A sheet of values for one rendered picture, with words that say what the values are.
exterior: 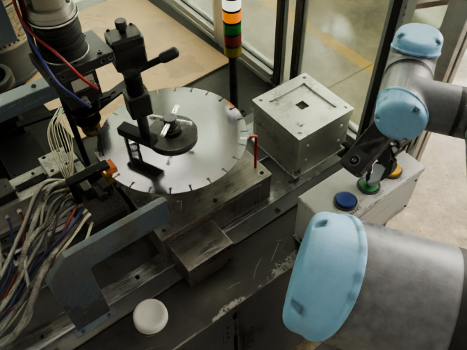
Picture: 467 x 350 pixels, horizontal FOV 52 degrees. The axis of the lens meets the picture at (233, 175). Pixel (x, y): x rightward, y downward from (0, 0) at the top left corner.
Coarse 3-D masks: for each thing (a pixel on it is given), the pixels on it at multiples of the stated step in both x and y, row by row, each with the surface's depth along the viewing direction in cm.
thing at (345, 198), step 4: (340, 192) 100; (344, 192) 100; (348, 192) 100; (336, 196) 100; (340, 196) 100; (344, 196) 100; (348, 196) 100; (352, 196) 100; (336, 200) 99; (340, 200) 99; (344, 200) 99; (348, 200) 99; (352, 200) 99; (340, 204) 98; (344, 204) 98; (348, 204) 98; (352, 204) 98
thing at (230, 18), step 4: (224, 12) 112; (228, 12) 111; (232, 12) 111; (236, 12) 111; (240, 12) 113; (224, 16) 113; (228, 16) 112; (232, 16) 112; (236, 16) 112; (240, 16) 114; (224, 20) 114; (228, 20) 113; (232, 20) 113; (236, 20) 113; (240, 20) 114; (232, 24) 113
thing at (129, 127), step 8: (136, 120) 93; (144, 120) 93; (120, 128) 98; (128, 128) 98; (136, 128) 98; (144, 128) 94; (128, 136) 98; (136, 136) 97; (144, 136) 96; (152, 136) 97; (128, 144) 100; (136, 144) 102; (144, 144) 97; (152, 144) 97
